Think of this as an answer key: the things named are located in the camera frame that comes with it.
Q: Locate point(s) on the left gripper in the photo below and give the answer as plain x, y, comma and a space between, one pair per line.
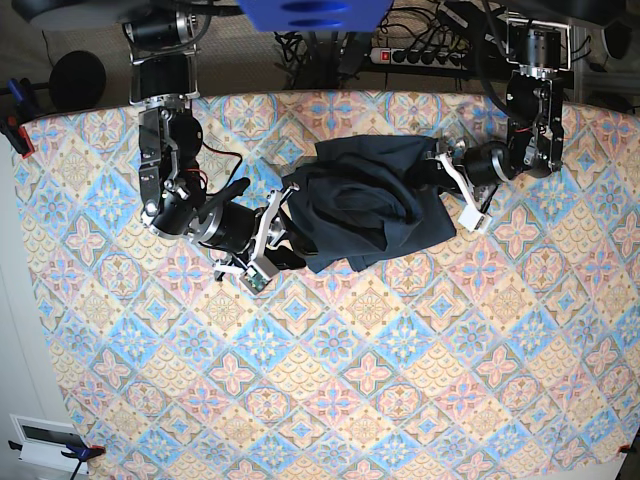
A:
485, 165

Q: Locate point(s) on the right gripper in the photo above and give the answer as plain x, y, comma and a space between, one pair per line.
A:
241, 232

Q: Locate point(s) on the dark navy t-shirt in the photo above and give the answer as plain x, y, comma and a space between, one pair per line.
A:
368, 198

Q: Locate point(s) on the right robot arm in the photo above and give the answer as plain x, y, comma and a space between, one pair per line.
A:
162, 37

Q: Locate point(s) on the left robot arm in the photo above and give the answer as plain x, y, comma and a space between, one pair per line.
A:
540, 54

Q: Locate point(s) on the white power strip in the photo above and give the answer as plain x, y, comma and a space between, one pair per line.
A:
436, 57

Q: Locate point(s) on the patterned colourful tablecloth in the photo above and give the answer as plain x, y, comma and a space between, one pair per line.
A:
502, 355

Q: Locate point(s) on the black round stool base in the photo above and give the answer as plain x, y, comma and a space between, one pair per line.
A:
77, 82

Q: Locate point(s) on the blue clamp lower left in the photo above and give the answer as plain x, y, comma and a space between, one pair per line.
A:
75, 451

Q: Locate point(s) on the blue clamp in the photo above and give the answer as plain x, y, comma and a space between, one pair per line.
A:
20, 90
75, 451

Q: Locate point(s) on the red black clamp upper left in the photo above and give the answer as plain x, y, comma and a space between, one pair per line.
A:
17, 136

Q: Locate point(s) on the blue clamp upper left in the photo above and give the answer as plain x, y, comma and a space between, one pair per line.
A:
20, 90

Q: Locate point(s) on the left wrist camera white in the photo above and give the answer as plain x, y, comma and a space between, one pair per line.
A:
471, 216

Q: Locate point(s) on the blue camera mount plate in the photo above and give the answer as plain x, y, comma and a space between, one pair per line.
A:
315, 15

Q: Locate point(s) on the white wall outlet box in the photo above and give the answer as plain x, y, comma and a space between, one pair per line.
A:
44, 441

